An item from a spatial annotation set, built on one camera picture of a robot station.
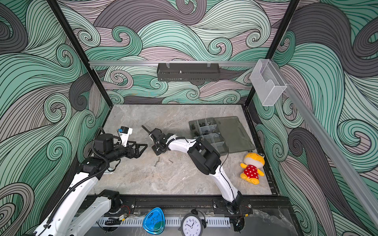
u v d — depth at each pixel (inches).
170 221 27.4
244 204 28.6
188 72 38.2
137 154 25.8
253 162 32.9
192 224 26.1
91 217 20.6
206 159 21.3
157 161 35.4
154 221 24.1
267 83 31.0
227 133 42.1
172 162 35.2
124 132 25.5
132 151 25.8
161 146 27.5
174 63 36.5
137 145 25.7
